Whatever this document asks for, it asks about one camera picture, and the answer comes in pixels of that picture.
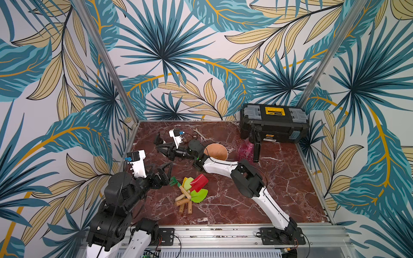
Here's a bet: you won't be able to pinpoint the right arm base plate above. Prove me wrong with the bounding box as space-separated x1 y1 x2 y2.
256 227 307 246

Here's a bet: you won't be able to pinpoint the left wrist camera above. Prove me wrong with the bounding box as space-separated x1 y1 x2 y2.
125 150 147 178

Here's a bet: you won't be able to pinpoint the right aluminium corner post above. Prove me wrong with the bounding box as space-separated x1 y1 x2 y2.
296 0 367 108

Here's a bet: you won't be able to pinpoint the pink spray bottle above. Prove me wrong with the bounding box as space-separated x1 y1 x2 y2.
238 125 262 163

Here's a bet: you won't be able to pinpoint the silver wrench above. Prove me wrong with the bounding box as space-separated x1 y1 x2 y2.
193 128 208 142

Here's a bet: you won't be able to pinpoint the aluminium corner post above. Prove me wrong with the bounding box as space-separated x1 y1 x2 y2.
296 0 367 108
72 0 139 127

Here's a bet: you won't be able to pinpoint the black yellow toolbox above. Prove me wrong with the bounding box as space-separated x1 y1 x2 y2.
240 103 310 144

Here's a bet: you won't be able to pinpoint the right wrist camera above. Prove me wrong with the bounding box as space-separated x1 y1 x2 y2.
169 129 185 148

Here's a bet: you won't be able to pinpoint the light green narrow trowel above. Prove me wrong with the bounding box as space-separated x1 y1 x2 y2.
182 177 194 190

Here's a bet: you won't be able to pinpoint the left aluminium corner post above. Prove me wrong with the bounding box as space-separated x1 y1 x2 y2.
72 0 139 127

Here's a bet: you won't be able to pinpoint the small white spray bottle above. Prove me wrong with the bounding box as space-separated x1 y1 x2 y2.
154 132 167 146

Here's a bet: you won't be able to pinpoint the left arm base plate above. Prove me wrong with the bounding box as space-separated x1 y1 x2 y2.
149 227 175 246

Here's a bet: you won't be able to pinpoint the aluminium front rail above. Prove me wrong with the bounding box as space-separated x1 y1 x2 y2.
77 224 356 258

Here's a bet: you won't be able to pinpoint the green toy rake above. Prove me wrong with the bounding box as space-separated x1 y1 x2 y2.
169 176 191 200

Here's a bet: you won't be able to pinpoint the red toy shovel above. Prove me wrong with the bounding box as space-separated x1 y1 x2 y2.
190 175 209 192

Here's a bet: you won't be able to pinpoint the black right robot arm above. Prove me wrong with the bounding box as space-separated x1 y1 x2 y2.
154 137 299 241

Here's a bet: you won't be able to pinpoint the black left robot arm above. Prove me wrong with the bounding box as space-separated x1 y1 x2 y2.
86 162 173 258

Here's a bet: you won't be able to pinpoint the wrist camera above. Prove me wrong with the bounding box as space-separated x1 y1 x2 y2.
125 150 147 178
169 129 185 148

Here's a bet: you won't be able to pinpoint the peach plastic flower pot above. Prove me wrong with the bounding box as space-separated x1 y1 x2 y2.
204 143 228 161

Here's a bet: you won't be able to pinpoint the light green wide trowel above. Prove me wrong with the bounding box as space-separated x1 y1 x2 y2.
188 189 208 215

